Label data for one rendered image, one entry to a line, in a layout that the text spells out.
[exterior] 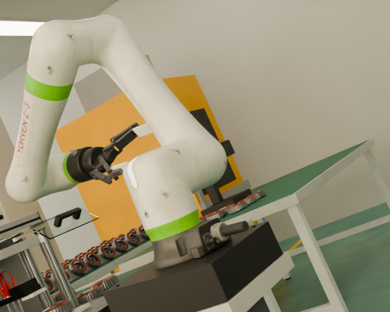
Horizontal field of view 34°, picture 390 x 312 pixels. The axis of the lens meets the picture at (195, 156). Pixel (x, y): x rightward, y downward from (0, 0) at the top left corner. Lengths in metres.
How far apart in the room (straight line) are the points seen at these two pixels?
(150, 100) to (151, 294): 0.49
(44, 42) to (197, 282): 0.66
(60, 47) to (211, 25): 5.69
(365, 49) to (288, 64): 0.81
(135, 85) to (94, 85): 4.43
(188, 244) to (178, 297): 0.13
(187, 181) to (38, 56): 0.46
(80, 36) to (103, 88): 4.41
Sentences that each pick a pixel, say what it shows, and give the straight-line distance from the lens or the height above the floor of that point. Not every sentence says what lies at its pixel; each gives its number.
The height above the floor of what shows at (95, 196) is 1.25.
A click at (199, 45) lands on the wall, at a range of 7.23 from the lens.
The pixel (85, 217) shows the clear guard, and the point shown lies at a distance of 2.03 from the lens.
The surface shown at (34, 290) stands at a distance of 2.06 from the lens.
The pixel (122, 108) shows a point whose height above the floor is 1.83.
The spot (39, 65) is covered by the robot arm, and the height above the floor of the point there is 1.38.
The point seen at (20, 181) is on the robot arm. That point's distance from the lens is 1.76.
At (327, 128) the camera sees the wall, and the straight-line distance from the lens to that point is 6.79.
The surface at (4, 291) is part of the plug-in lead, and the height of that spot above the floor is 0.92.
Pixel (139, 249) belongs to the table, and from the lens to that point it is 4.32.
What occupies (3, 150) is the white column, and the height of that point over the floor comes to 2.00.
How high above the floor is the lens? 0.98
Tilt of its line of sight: 2 degrees up
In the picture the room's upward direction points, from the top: 24 degrees counter-clockwise
